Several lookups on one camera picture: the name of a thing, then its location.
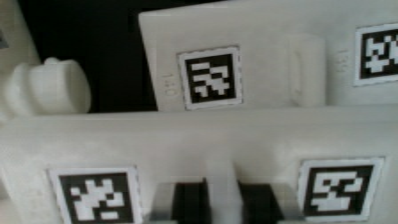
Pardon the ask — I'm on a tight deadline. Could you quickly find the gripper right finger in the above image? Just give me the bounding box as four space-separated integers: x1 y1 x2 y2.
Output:
238 182 284 224

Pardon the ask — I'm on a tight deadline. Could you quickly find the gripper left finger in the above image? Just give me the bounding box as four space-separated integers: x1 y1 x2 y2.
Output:
170 180 211 224

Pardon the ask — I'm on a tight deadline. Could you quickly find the white cabinet door panel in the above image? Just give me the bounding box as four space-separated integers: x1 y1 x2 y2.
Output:
0 105 398 224
138 0 398 112

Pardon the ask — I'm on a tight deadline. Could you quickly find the white cabinet body box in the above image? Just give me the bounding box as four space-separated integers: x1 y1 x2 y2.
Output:
0 0 90 124

